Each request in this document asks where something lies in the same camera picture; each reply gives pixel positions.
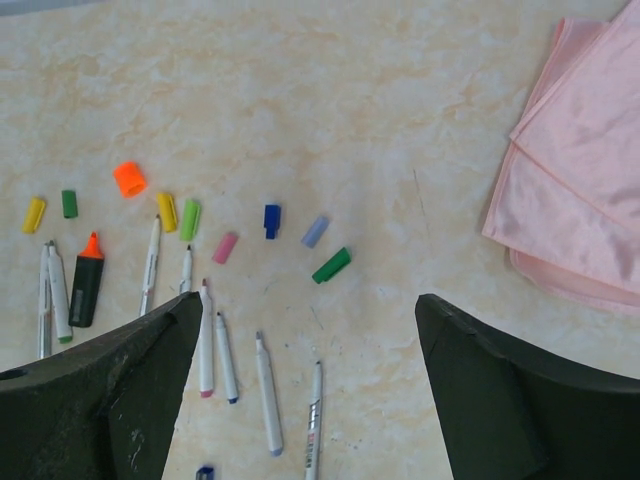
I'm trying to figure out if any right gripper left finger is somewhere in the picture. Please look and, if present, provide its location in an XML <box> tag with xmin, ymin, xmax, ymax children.
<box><xmin>1</xmin><ymin>293</ymin><xmax>203</xmax><ymax>479</ymax></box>

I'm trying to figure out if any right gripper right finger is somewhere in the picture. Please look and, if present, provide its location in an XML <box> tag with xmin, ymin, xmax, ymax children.
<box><xmin>415</xmin><ymin>294</ymin><xmax>639</xmax><ymax>479</ymax></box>

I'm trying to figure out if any pink cap paint marker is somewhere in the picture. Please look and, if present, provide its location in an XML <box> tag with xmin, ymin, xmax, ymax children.
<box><xmin>198</xmin><ymin>279</ymin><xmax>214</xmax><ymax>398</ymax></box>

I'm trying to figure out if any green cap white marker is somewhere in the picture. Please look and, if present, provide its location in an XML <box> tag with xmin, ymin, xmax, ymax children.
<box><xmin>48</xmin><ymin>240</ymin><xmax>73</xmax><ymax>344</ymax></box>

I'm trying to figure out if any blue cap white marker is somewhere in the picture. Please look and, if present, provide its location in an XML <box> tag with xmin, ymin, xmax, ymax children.
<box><xmin>216</xmin><ymin>311</ymin><xmax>239</xmax><ymax>405</ymax></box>

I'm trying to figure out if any black orange highlighter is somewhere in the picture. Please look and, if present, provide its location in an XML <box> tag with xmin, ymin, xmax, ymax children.
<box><xmin>68</xmin><ymin>232</ymin><xmax>105</xmax><ymax>328</ymax></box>

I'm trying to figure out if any yellow marker pen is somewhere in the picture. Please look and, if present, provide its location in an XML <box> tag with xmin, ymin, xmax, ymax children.
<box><xmin>139</xmin><ymin>216</ymin><xmax>161</xmax><ymax>316</ymax></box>

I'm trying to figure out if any lime cap white marker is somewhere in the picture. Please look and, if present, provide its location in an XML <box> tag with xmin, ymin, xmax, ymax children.
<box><xmin>179</xmin><ymin>244</ymin><xmax>193</xmax><ymax>294</ymax></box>

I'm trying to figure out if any lilac cap paint marker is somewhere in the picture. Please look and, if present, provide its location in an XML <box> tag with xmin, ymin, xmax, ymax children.
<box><xmin>255</xmin><ymin>331</ymin><xmax>284</xmax><ymax>457</ymax></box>

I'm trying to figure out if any pink marker cap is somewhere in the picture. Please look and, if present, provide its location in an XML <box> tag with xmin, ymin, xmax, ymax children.
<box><xmin>212</xmin><ymin>232</ymin><xmax>238</xmax><ymax>265</ymax></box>

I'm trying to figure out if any orange highlighter cap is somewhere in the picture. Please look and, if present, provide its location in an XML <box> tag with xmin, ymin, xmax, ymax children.
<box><xmin>113</xmin><ymin>161</ymin><xmax>147</xmax><ymax>198</ymax></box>

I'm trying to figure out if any lilac marker cap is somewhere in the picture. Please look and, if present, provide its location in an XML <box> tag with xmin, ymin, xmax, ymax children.
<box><xmin>301</xmin><ymin>215</ymin><xmax>330</xmax><ymax>249</ymax></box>

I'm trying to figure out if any small blue square cap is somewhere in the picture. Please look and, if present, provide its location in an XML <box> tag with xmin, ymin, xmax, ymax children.
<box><xmin>195</xmin><ymin>465</ymin><xmax>215</xmax><ymax>480</ymax></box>

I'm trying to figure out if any pink cloth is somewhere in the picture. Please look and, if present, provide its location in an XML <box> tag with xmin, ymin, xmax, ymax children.
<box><xmin>482</xmin><ymin>1</ymin><xmax>639</xmax><ymax>315</ymax></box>

